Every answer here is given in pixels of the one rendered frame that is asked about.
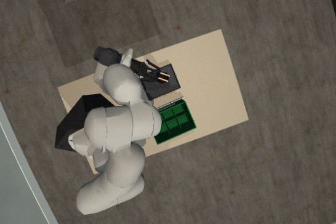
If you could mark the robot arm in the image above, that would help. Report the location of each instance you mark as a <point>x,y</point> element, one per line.
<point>114,128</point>

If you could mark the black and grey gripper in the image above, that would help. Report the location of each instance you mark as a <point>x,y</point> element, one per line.
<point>141,68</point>

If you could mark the brown bottle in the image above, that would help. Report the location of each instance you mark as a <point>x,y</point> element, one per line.
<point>162,76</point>

